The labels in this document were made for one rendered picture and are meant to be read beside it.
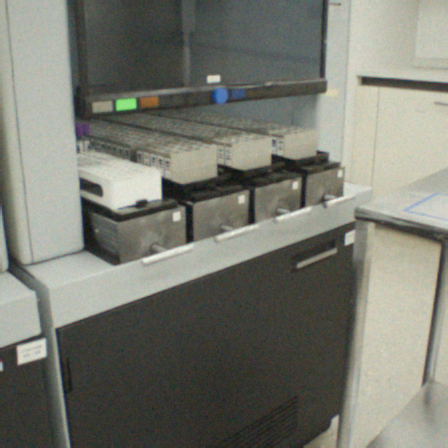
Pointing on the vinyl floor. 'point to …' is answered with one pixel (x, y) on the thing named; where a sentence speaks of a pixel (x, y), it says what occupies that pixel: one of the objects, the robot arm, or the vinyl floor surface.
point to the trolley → (434, 225)
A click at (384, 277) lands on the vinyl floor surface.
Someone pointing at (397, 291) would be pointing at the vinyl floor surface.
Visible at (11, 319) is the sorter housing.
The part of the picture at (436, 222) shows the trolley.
